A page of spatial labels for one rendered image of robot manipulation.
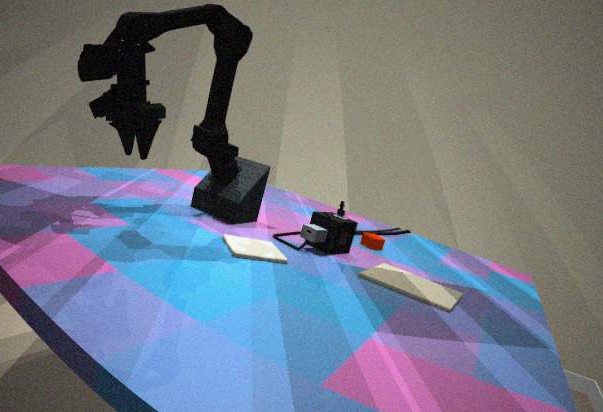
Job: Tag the black cable with white plug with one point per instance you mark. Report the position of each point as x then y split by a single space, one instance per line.
313 233

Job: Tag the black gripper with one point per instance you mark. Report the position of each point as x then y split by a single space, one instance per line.
140 118

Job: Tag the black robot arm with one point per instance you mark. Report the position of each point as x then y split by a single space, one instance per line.
232 40

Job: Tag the orange-red rectangular block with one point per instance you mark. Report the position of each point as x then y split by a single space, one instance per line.
372 241

